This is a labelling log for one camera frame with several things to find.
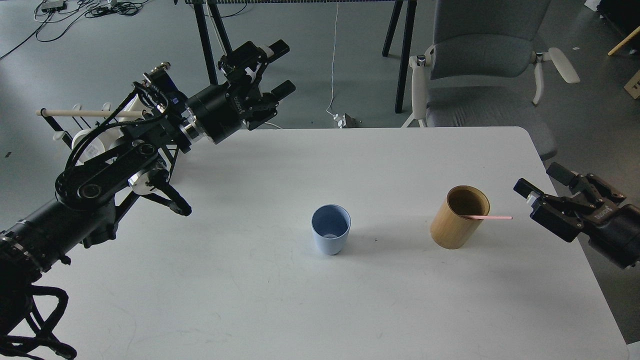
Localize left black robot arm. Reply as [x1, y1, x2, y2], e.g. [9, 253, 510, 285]
[1, 39, 296, 360]

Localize white mug front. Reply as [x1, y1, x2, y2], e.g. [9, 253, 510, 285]
[71, 127, 122, 166]

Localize grey office chair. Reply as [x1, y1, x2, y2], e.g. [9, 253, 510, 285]
[403, 0, 580, 161]

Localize blue cup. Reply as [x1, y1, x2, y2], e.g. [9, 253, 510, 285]
[310, 203, 352, 256]

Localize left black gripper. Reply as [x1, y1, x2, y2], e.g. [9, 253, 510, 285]
[186, 39, 297, 144]

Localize black table frame legs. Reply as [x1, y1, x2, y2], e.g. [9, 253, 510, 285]
[175, 0, 418, 119]

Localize white hanging cable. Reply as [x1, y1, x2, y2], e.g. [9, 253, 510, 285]
[326, 2, 340, 118]

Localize white power plug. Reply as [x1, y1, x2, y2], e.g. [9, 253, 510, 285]
[333, 112, 357, 129]

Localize black floor cables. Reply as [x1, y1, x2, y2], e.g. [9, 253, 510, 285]
[0, 0, 148, 60]

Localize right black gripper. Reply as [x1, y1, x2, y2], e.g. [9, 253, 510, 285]
[513, 162, 640, 269]

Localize bamboo cylinder holder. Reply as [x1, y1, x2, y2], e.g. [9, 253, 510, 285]
[430, 185, 490, 249]

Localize cardboard box right edge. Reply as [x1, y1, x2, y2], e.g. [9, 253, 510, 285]
[623, 70, 640, 100]

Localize wooden stick right edge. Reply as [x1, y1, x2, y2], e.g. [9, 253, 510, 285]
[606, 25, 640, 57]

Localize white mug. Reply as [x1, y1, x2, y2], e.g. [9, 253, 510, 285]
[117, 95, 152, 122]
[71, 127, 122, 166]

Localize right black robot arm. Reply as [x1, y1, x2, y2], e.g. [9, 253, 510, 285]
[513, 162, 640, 269]

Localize black wire mug rack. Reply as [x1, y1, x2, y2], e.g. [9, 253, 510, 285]
[36, 102, 180, 185]

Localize pink chopstick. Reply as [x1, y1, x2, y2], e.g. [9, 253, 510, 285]
[462, 215, 514, 220]

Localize white mug rear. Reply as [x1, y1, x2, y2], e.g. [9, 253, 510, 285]
[117, 95, 152, 122]

